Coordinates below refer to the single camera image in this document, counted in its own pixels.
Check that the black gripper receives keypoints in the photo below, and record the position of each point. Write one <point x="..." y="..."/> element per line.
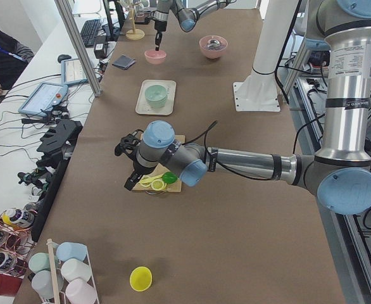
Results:
<point x="138" y="166"/>
<point x="159" y="25"/>

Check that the small pink bowl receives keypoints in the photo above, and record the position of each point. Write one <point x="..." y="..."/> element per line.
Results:
<point x="155" y="57"/>

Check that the green bowl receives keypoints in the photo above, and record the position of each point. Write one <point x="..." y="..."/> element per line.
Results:
<point x="156" y="96"/>

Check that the metal object in bowl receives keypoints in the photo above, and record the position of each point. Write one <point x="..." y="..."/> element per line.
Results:
<point x="214" y="45"/>

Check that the large pink bowl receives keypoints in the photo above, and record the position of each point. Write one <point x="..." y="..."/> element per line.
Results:
<point x="212" y="54"/>

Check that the yellow plastic knife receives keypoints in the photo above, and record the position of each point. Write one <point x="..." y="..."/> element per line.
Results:
<point x="146" y="180"/>

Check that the front lemon slice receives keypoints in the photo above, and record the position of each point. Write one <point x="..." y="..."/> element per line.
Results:
<point x="158" y="185"/>

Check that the dark wooden tray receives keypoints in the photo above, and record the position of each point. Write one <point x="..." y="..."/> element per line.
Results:
<point x="143" y="17"/>

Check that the grey folded cloth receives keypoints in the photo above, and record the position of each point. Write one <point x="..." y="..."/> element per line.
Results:
<point x="124" y="62"/>

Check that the green lime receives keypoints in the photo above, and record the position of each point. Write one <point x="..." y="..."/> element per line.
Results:
<point x="169" y="178"/>

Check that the wooden cutting board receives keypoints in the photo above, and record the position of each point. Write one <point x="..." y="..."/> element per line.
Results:
<point x="171" y="188"/>

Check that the cream plastic tray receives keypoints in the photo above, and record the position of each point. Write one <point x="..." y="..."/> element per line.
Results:
<point x="143" y="108"/>

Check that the black power adapter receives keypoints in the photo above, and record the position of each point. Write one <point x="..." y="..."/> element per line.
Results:
<point x="100" y="50"/>

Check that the black keyboard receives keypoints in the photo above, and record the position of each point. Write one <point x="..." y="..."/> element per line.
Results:
<point x="89" y="31"/>

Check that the black plastic stand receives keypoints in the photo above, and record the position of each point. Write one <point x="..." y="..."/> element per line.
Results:
<point x="52" y="143"/>

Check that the far teach pendant tablet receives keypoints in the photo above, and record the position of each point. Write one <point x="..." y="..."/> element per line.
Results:
<point x="72" y="72"/>

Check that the teach pendant tablet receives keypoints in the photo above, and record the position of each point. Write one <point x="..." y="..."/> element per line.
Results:
<point x="44" y="98"/>
<point x="72" y="72"/>

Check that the blue cup on rack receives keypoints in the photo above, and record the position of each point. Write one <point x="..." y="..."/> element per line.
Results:
<point x="68" y="250"/>

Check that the computer mouse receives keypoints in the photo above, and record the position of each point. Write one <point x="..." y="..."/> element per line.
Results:
<point x="63" y="57"/>

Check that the yellow plastic cup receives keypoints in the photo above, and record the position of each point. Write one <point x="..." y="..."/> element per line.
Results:
<point x="141" y="279"/>

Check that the white cup on rack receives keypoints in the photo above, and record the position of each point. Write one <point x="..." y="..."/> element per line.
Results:
<point x="73" y="269"/>

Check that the yellow paint bottle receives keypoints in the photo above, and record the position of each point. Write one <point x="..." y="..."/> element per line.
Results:
<point x="19" y="218"/>

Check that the near teach pendant tablet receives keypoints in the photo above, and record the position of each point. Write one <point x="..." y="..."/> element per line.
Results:
<point x="44" y="98"/>

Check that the green cup on rack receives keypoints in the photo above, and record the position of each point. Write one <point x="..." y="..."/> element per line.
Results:
<point x="39" y="262"/>

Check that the pink cup on rack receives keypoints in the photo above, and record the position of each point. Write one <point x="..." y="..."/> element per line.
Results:
<point x="80" y="292"/>

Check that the grey cup on rack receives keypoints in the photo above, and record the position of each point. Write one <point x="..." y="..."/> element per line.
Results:
<point x="42" y="284"/>

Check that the white paint bottle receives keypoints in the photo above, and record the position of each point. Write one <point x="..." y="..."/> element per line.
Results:
<point x="7" y="262"/>

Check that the seated person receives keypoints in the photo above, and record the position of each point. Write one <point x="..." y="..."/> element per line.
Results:
<point x="14" y="58"/>

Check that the red container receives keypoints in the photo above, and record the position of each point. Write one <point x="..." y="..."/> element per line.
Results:
<point x="9" y="285"/>

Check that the aluminium frame post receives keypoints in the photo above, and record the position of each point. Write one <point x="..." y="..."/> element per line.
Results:
<point x="66" y="15"/>

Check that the wooden rack post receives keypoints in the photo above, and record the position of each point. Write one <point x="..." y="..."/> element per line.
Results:
<point x="54" y="277"/>

